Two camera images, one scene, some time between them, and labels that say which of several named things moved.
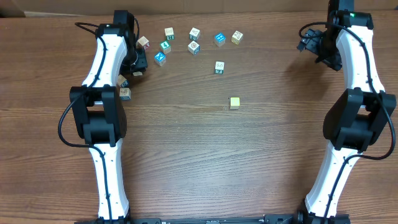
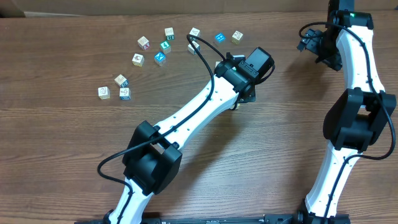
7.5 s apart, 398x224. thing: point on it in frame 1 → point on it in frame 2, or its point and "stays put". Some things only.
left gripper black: (142, 64) → (250, 93)
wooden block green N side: (170, 33) stays put
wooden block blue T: (125, 93) stays put
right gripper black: (310, 42) stays put
